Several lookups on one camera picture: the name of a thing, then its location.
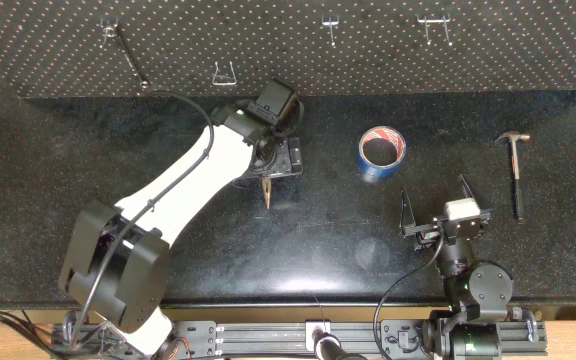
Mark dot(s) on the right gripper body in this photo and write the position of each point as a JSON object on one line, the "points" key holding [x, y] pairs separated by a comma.
{"points": [[463, 227]]}

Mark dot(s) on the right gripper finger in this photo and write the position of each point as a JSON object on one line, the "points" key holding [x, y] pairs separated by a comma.
{"points": [[407, 212], [468, 189]]}

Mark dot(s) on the hammer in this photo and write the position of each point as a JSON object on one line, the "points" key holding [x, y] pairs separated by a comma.
{"points": [[517, 185]]}

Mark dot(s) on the roll of blue tape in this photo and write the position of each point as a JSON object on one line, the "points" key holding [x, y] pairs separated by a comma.
{"points": [[368, 167]]}

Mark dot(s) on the black and white pliers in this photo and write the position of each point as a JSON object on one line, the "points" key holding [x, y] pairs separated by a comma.
{"points": [[267, 192]]}

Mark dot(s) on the wrench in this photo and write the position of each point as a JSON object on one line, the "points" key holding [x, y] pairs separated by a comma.
{"points": [[129, 59]]}

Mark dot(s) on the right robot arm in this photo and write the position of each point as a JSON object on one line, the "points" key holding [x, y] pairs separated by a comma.
{"points": [[488, 290]]}

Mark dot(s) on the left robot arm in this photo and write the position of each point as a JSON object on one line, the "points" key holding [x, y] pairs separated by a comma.
{"points": [[198, 175]]}

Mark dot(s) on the black pegboard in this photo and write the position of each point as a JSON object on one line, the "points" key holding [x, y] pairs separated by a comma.
{"points": [[368, 55]]}

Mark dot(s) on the metal hook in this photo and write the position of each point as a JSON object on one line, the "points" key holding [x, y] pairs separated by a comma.
{"points": [[331, 32], [224, 83], [434, 21], [114, 23]]}

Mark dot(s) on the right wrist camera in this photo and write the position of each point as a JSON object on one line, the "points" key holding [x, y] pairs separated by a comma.
{"points": [[460, 208]]}

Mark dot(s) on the mounting rail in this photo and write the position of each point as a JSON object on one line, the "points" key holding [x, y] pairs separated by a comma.
{"points": [[268, 337]]}

